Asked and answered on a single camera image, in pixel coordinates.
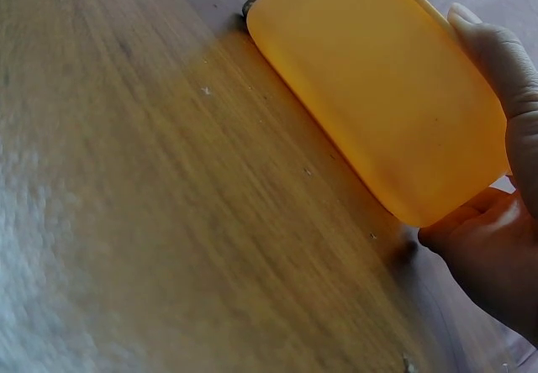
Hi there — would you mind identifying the person's right hand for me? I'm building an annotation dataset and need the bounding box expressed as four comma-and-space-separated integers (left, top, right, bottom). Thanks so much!
418, 3, 538, 347

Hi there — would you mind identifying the orange plastic container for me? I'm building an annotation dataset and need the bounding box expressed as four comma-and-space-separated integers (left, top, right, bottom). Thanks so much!
245, 0, 512, 229

